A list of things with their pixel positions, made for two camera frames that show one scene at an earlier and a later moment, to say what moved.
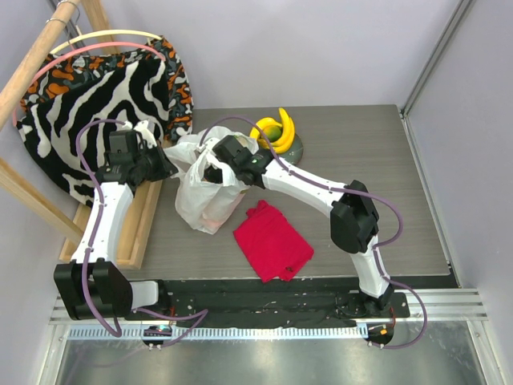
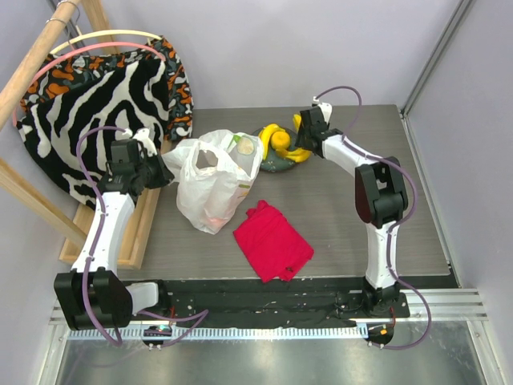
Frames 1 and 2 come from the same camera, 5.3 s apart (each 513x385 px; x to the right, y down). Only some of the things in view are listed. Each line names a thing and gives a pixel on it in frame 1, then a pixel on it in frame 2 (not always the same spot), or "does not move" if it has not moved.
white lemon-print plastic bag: [204, 205] does not move
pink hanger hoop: [54, 57] does not move
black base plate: [251, 303] does not move
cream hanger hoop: [104, 33] does not move
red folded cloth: [274, 247] does not move
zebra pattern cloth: [52, 131] does not move
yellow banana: [288, 135] to [296, 155]
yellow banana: [255, 133] to [265, 135]
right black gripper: [219, 173] to [304, 134]
